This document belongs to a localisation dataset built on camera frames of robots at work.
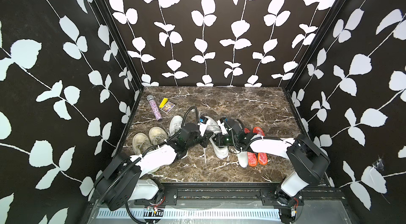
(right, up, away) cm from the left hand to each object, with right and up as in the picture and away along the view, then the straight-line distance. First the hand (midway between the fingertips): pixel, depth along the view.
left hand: (212, 130), depth 83 cm
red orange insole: (+22, -16, +3) cm, 27 cm away
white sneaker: (+1, +1, +5) cm, 5 cm away
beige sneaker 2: (-31, -4, +5) cm, 32 cm away
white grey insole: (+17, -16, +3) cm, 24 cm away
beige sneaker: (-37, -8, -1) cm, 38 cm away
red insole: (+28, -15, +3) cm, 32 cm away
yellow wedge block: (-34, +15, +28) cm, 46 cm away
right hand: (0, -4, +4) cm, 6 cm away
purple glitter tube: (-35, +8, +18) cm, 40 cm away
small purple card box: (-30, +12, +24) cm, 40 cm away
